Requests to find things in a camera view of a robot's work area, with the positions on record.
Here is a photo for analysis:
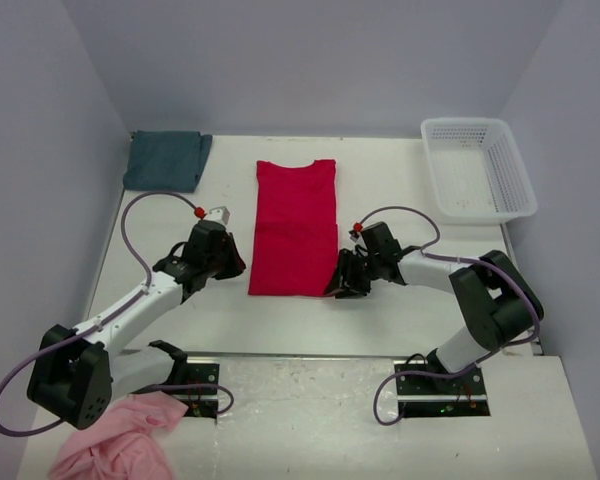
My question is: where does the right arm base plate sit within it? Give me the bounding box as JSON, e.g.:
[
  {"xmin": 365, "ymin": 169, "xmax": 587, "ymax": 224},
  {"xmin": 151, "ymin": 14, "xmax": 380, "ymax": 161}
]
[{"xmin": 394, "ymin": 355, "xmax": 491, "ymax": 419}]

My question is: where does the red t shirt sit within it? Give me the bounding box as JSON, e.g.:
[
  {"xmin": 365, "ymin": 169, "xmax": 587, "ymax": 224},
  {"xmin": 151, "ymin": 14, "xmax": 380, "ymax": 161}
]
[{"xmin": 248, "ymin": 159, "xmax": 339, "ymax": 297}]

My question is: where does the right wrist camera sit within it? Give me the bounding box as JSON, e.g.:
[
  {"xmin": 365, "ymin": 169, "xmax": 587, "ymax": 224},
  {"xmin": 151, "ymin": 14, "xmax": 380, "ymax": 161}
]
[{"xmin": 349, "ymin": 222, "xmax": 366, "ymax": 247}]

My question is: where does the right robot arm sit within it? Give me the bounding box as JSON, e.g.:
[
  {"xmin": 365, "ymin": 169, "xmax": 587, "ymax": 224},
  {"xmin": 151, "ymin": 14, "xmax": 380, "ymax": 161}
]
[{"xmin": 324, "ymin": 222, "xmax": 544, "ymax": 381}]

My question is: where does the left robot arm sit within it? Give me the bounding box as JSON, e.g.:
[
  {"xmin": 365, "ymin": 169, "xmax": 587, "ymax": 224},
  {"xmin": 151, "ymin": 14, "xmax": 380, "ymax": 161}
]
[{"xmin": 27, "ymin": 217, "xmax": 246, "ymax": 430}]

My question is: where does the white plastic basket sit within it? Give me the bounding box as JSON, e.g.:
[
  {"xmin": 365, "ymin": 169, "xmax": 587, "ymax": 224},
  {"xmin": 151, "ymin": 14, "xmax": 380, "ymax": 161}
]
[{"xmin": 420, "ymin": 117, "xmax": 538, "ymax": 225}]

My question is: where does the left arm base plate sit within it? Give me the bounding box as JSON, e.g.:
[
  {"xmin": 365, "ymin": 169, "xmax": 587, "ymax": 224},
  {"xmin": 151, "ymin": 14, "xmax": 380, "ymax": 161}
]
[{"xmin": 169, "ymin": 360, "xmax": 220, "ymax": 420}]

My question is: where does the folded grey-blue t shirt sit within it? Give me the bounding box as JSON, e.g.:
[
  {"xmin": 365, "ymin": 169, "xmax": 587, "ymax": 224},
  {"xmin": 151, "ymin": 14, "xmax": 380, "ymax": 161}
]
[{"xmin": 122, "ymin": 130, "xmax": 213, "ymax": 193}]

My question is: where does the pink t shirt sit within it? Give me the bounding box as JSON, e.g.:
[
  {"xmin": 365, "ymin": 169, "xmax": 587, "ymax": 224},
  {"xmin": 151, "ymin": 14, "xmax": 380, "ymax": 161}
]
[{"xmin": 47, "ymin": 392, "xmax": 187, "ymax": 479}]

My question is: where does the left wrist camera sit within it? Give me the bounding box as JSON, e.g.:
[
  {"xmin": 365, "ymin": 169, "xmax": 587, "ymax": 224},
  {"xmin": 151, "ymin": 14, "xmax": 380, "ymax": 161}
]
[{"xmin": 194, "ymin": 206, "xmax": 230, "ymax": 227}]

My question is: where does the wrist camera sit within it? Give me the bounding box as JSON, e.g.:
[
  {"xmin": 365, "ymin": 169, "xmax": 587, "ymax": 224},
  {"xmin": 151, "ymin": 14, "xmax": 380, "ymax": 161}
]
[
  {"xmin": 349, "ymin": 222, "xmax": 366, "ymax": 247},
  {"xmin": 194, "ymin": 206, "xmax": 230, "ymax": 227}
]

